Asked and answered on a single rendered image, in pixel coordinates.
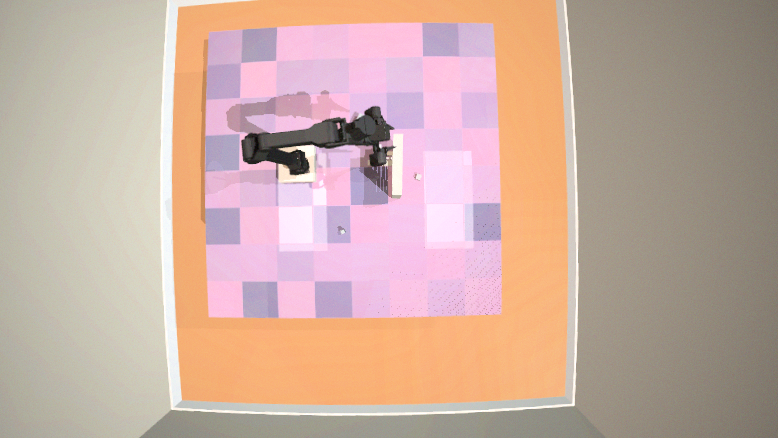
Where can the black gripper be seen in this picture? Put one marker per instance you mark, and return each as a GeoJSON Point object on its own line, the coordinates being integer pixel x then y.
{"type": "Point", "coordinates": [378, 157]}

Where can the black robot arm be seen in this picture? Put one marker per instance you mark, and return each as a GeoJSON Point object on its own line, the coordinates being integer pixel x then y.
{"type": "Point", "coordinates": [258, 147]}

